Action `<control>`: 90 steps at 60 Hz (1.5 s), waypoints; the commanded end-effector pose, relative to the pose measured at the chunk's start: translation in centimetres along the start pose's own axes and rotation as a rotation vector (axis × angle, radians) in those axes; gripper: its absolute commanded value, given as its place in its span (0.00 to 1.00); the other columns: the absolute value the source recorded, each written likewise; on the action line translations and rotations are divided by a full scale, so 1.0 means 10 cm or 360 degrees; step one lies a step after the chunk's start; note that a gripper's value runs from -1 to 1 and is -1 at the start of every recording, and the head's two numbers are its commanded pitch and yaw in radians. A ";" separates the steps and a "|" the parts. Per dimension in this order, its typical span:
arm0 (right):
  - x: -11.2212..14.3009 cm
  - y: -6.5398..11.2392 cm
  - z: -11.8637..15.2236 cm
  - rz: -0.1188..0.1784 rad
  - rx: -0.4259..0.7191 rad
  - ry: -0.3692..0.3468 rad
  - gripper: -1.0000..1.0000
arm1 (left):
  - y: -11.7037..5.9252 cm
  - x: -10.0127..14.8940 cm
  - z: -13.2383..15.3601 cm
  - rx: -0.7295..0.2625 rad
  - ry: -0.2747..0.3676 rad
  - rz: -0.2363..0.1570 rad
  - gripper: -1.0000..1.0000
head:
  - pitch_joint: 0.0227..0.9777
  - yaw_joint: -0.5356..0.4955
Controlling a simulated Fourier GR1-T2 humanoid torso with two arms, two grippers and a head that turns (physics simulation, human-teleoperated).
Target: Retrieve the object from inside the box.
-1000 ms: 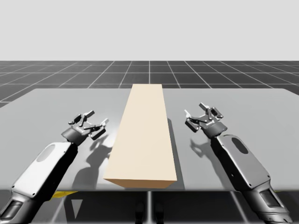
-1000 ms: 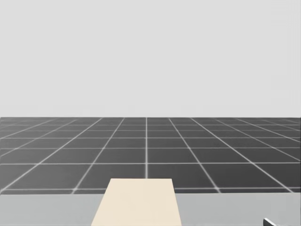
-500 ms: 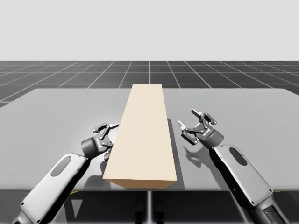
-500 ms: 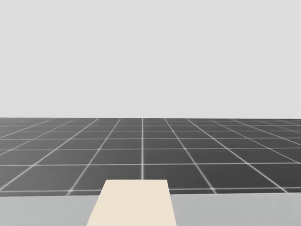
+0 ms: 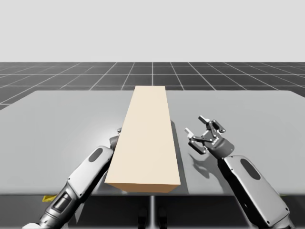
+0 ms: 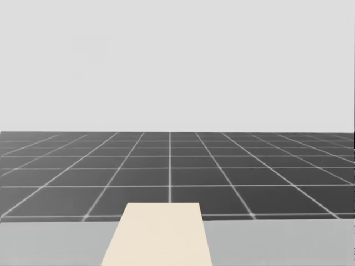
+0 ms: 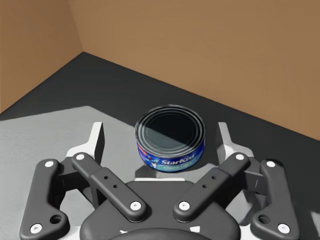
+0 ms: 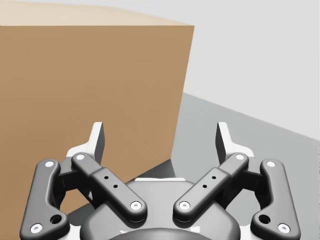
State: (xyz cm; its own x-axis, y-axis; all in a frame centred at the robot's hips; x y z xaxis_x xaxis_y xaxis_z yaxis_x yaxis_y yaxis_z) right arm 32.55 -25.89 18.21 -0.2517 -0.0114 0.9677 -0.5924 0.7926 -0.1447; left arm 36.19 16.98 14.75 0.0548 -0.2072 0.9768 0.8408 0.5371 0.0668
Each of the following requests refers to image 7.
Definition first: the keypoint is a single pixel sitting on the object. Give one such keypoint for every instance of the blue flat can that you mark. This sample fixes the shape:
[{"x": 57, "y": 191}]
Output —
[{"x": 170, "y": 138}]

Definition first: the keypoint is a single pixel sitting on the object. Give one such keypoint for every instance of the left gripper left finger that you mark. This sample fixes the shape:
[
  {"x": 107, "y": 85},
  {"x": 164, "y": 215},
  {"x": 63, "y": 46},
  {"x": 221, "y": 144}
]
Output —
[{"x": 100, "y": 178}]

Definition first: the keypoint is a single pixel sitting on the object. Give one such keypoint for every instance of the tall board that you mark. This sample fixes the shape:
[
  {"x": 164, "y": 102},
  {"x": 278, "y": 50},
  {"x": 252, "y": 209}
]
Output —
[{"x": 190, "y": 45}]

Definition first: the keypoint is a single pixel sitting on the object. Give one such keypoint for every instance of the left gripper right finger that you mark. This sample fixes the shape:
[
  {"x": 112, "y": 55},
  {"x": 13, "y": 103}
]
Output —
[{"x": 220, "y": 175}]

